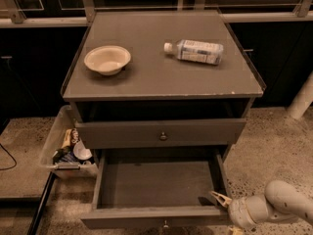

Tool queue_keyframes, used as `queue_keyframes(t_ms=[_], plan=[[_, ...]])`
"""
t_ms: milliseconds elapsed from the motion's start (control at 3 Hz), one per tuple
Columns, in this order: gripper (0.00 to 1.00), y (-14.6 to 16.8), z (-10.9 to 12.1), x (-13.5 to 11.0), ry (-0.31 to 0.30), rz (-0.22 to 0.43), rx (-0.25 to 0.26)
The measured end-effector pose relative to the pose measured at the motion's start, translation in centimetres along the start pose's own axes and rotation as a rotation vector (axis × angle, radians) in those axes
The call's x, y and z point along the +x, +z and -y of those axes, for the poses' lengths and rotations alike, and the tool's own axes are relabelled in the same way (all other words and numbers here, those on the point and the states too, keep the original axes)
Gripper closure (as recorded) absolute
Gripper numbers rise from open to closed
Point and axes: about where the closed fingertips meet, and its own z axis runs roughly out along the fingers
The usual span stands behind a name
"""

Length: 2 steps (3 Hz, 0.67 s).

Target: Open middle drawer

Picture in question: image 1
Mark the white post leg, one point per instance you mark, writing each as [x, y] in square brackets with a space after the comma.
[303, 99]

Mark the grey drawer cabinet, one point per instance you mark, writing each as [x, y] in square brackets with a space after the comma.
[157, 86]

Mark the clear plastic storage bin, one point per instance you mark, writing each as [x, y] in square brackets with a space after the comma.
[63, 121]

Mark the snack bag in bin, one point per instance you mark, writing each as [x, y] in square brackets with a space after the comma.
[71, 138]

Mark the grey drawer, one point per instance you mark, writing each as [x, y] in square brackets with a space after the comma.
[162, 187]
[160, 133]

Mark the metal railing frame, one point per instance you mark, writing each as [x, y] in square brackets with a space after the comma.
[83, 11]

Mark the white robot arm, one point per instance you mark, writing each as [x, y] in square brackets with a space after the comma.
[279, 203]

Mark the clear plastic water bottle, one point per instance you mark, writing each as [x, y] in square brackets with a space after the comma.
[195, 51]

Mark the white cup in bin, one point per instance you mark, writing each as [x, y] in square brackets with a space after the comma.
[81, 152]

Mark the grey top drawer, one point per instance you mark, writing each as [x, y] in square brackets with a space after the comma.
[160, 133]

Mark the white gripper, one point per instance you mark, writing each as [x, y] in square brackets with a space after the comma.
[240, 211]

